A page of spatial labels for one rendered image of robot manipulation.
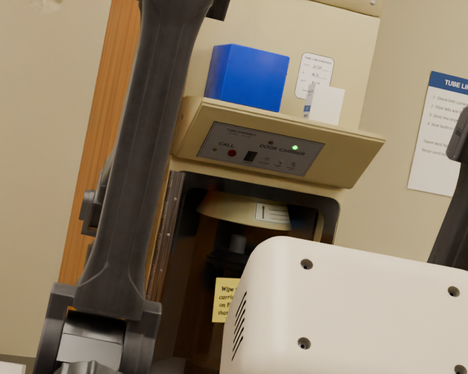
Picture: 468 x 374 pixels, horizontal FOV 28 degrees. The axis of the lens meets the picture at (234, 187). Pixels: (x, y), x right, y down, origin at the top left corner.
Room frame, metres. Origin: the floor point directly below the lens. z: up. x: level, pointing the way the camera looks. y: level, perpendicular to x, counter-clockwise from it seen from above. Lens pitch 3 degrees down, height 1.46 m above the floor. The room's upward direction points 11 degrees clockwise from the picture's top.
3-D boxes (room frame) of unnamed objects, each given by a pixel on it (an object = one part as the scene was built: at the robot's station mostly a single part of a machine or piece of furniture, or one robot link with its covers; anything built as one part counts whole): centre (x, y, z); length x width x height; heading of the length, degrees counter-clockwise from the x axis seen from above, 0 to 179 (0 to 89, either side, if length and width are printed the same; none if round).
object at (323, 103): (1.54, -0.12, 1.54); 0.05 x 0.05 x 0.06; 9
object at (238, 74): (1.50, 0.02, 1.56); 0.10 x 0.10 x 0.09; 19
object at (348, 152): (1.52, -0.06, 1.46); 0.32 x 0.11 x 0.10; 109
